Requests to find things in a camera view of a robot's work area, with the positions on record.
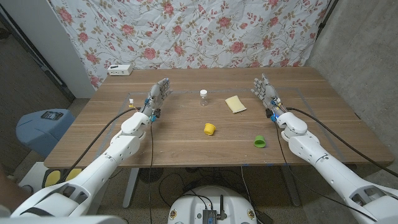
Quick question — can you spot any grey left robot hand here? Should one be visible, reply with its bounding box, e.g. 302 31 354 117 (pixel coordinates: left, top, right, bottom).
140 77 174 123

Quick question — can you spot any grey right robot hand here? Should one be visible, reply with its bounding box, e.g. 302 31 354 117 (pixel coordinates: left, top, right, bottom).
251 73 285 121

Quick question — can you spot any person forearm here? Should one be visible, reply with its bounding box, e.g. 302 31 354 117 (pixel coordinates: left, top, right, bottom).
0 172 32 214

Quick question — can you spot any yellow sponge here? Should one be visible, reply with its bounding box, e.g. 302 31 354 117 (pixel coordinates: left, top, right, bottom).
224 95 248 114

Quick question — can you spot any green plastic cup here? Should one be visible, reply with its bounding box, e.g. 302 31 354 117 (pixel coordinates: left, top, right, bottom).
254 134 267 149

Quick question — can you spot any white power strip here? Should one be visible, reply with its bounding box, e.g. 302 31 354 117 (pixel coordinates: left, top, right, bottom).
107 64 134 77

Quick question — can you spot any floral backdrop cloth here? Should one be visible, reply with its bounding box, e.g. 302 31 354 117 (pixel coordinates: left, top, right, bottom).
49 0 330 90

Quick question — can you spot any black round floor base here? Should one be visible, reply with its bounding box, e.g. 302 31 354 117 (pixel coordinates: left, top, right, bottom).
138 167 164 184

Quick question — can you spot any black backdrop stand pole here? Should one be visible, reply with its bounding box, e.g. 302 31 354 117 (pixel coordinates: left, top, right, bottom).
316 0 340 38

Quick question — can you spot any white table leg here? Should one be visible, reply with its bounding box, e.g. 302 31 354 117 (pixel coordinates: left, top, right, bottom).
122 167 140 209

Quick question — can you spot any grey table leg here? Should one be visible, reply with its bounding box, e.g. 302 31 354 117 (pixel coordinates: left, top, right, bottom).
281 165 302 208

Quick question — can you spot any black phone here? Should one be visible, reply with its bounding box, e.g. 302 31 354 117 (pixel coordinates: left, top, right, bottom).
40 111 64 121

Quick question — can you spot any white robot torso base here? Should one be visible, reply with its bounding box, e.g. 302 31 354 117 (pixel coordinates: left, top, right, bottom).
167 185 258 224

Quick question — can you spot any blue plastic stool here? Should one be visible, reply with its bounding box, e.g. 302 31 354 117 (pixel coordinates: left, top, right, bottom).
16 108 75 158

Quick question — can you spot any black pedal with yellow pads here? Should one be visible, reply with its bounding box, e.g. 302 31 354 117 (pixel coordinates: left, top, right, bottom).
42 167 83 189

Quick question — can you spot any white robot chest edge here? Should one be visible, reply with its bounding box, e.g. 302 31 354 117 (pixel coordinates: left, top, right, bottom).
0 215 127 224

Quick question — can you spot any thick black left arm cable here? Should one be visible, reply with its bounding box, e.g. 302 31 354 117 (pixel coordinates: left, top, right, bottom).
60 107 139 183

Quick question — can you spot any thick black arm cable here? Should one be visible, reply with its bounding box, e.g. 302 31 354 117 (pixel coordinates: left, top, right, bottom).
60 107 139 183
285 107 398 179

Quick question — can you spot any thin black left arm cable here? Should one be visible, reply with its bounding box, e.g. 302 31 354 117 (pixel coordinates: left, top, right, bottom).
148 121 155 224

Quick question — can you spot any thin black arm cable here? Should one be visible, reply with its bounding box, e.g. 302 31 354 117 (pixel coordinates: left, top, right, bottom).
148 121 155 224
273 120 379 222

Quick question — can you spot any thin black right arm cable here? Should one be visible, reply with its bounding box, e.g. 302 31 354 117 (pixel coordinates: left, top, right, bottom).
273 120 379 222

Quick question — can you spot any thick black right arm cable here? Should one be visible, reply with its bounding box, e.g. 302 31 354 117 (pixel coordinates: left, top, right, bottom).
285 107 398 179

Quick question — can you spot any black floor cable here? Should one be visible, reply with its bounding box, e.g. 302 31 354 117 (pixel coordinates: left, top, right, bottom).
157 169 259 215

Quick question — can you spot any white wall panel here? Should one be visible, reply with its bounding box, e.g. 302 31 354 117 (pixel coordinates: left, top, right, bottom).
0 0 96 99

